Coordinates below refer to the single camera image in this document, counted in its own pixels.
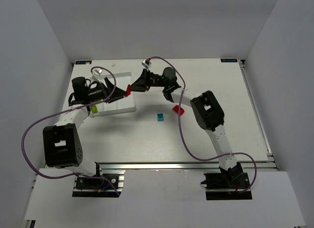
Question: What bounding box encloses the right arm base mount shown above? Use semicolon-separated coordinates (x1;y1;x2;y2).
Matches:
200;173;253;201

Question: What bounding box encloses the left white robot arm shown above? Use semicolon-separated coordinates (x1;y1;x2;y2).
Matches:
43;77;127;177

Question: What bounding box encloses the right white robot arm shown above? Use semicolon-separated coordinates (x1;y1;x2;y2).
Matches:
128;67;243;187

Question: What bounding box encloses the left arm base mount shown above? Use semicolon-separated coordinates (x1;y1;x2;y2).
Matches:
72;169;125;198

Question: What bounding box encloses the small blue lego brick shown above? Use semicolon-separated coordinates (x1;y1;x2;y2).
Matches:
157;113;164;122

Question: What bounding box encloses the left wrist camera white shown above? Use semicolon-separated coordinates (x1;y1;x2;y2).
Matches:
91;67;103;83

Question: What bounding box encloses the blue corner label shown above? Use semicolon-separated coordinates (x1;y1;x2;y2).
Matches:
220;58;238;63
75;60;92;65

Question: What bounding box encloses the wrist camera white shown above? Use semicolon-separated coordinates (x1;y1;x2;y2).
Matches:
142;58;152;70
91;67;103;83

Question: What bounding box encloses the red long lego brick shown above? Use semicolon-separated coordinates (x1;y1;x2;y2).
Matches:
125;84;131;97

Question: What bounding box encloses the white divided sorting tray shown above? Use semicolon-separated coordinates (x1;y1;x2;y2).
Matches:
90;72;136;117

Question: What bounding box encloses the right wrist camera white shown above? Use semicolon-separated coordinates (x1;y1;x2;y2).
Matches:
142;58;152;70

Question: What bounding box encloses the left blue corner label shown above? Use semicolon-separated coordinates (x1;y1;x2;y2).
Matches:
75;60;92;65

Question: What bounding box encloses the red sloped lego brick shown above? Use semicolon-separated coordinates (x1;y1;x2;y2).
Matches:
172;105;185;116

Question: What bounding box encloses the right blue corner label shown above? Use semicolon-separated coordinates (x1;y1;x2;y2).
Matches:
220;58;238;63

